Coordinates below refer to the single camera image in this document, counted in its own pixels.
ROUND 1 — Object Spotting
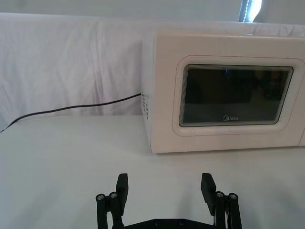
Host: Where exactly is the cream microwave oven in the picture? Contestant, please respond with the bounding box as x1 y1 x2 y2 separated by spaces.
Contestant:
140 30 305 155

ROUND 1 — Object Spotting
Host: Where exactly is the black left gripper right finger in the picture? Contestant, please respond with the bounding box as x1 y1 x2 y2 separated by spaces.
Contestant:
201 173 243 229

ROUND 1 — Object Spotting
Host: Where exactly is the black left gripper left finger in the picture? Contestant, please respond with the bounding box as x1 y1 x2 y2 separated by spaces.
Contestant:
95 173 130 229

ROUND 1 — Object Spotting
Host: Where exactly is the white curtain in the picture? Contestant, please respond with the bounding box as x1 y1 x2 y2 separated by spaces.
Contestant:
0 0 305 118

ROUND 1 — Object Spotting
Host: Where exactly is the white table cloth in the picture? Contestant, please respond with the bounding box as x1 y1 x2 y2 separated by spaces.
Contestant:
0 115 305 229

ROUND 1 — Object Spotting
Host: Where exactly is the black power cord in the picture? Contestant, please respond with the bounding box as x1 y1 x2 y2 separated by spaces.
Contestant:
0 93 142 133

